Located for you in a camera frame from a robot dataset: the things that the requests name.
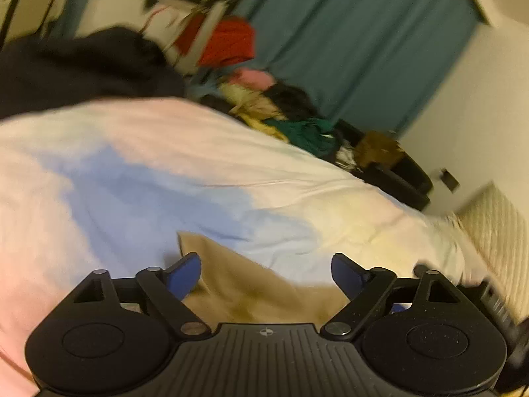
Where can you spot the black sofa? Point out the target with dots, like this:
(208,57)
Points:
(405,181)

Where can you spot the wall power socket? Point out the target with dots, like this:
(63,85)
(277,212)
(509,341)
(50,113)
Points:
(449,180)

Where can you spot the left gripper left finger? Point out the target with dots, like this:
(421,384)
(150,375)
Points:
(164,291)

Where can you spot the blue curtain right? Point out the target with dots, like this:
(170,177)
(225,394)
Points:
(372,63)

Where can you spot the red shirt on stand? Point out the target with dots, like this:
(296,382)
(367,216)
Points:
(232,42)

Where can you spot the pink folded garment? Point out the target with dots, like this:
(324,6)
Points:
(252,79)

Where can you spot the green garment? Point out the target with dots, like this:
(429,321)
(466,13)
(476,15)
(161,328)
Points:
(314,135)

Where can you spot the black clothes pile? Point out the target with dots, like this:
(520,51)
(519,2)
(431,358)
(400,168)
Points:
(294,103)

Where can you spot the tan khaki garment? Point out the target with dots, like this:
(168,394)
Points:
(234,289)

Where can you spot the yellow garment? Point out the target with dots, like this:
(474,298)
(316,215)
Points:
(263,128)

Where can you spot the quilted beige headboard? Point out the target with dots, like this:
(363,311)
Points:
(499,233)

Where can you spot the beige clothes pile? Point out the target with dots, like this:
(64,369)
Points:
(250,102)

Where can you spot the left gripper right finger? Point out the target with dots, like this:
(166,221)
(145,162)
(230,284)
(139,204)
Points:
(367,292)

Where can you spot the black jacket on bed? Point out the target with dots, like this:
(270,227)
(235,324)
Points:
(43,74)

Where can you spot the brown paper bag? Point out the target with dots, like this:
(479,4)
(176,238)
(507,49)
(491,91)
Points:
(378,149)

